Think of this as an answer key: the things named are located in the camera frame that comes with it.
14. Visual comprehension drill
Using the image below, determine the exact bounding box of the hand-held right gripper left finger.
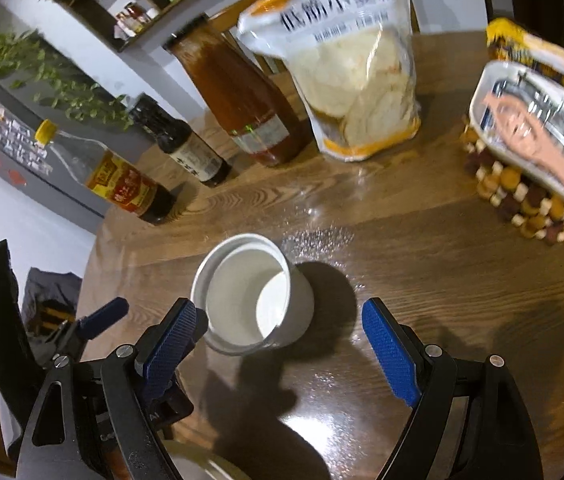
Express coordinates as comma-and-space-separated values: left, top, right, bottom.
14, 297, 210, 480

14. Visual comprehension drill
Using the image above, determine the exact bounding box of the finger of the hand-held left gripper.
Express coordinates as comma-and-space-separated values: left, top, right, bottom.
46, 296, 130, 361

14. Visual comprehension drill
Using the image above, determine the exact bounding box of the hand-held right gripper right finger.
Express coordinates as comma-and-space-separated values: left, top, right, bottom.
361, 296, 545, 480

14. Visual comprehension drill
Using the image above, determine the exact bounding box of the white ceramic cup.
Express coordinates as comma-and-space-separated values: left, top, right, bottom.
190, 232, 315, 357

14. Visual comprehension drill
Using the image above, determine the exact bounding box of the large grey-white bowl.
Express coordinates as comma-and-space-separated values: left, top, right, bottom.
164, 439, 247, 480

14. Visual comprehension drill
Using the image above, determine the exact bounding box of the wooden chair with slats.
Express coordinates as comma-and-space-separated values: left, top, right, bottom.
34, 299, 75, 336

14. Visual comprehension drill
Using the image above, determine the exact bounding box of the grey refrigerator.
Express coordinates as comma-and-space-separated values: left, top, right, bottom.
0, 45, 135, 220

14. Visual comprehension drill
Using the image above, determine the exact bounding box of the vinegar bottle with yellow cap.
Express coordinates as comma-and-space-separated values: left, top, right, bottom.
35, 119, 179, 226

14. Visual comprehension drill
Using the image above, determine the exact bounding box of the small dark soy sauce bottle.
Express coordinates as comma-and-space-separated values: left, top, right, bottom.
128, 94, 233, 188

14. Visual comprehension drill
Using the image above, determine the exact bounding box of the cluster of fridge magnets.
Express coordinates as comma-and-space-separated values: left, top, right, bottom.
0, 95, 52, 166

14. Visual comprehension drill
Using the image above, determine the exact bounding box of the wooden bead trivet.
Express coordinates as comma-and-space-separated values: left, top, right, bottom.
460, 115, 564, 247

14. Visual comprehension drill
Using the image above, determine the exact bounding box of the red sauce bottle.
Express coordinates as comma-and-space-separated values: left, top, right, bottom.
163, 12, 313, 168

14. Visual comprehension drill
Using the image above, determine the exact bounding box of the white and orange flour bag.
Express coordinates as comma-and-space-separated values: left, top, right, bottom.
237, 0, 423, 162

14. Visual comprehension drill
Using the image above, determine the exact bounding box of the dark wooden wall shelf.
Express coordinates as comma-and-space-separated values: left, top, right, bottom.
62, 0, 287, 53

